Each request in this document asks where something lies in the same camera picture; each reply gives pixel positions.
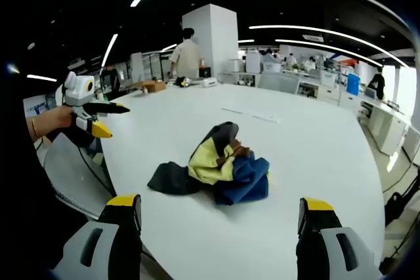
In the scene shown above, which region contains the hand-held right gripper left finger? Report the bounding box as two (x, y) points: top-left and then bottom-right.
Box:
(52, 193), (142, 280)

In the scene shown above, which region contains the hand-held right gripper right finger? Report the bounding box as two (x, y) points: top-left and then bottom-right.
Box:
(296, 196), (383, 280)

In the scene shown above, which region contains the yellow blue grey garment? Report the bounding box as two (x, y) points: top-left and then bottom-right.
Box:
(146, 121), (272, 207)

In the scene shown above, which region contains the person's left hand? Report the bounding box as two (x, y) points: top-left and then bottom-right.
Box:
(36, 104), (75, 138)

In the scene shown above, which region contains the grey office chair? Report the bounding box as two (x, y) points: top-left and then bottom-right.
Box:
(42, 132), (116, 220)

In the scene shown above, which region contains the cardboard box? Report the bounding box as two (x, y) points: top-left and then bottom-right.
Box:
(133, 80), (167, 94)

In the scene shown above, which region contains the black tripod stand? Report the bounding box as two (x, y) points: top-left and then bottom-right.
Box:
(383, 174), (420, 227)

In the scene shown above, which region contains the white pillar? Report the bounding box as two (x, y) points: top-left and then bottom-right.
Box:
(182, 3), (239, 83)

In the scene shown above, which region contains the white cabinet row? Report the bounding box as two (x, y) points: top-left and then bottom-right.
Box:
(359, 94), (413, 158)

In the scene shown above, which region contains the blue bin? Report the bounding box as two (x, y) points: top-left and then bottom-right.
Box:
(347, 73), (361, 94)

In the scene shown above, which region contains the white desk partition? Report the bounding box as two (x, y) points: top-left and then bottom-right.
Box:
(257, 71), (301, 94)

